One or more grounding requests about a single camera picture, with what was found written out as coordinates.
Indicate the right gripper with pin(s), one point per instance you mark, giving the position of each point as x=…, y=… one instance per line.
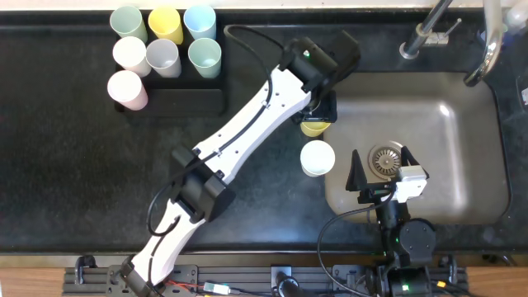
x=373, y=191

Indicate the white cup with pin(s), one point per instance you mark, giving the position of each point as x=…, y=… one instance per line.
x=317, y=158
x=130, y=51

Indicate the yellow cup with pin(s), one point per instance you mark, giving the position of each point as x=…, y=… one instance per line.
x=164, y=20
x=314, y=129

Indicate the pink cup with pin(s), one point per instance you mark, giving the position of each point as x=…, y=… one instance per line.
x=125, y=88

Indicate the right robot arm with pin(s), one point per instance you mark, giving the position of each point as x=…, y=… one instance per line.
x=416, y=239

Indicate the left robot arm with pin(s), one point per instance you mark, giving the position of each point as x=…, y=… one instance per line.
x=255, y=119

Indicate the steel sink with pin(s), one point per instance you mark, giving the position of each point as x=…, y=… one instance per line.
x=453, y=165

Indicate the steel tap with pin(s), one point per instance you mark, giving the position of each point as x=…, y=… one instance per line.
x=493, y=45

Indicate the blue soap bottle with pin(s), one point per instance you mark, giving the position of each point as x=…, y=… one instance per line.
x=516, y=16

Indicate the black tray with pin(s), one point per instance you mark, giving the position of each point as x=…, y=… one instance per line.
x=185, y=103

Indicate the green cup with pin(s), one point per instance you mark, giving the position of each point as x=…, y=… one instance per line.
x=125, y=20
x=204, y=53

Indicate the blue cup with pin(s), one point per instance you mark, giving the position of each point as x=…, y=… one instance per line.
x=200, y=18

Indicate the grey cup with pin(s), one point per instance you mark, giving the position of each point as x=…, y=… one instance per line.
x=163, y=53

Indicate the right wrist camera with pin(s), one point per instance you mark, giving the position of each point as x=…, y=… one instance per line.
x=410, y=183

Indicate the mounting rail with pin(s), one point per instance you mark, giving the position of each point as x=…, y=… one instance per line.
x=247, y=276

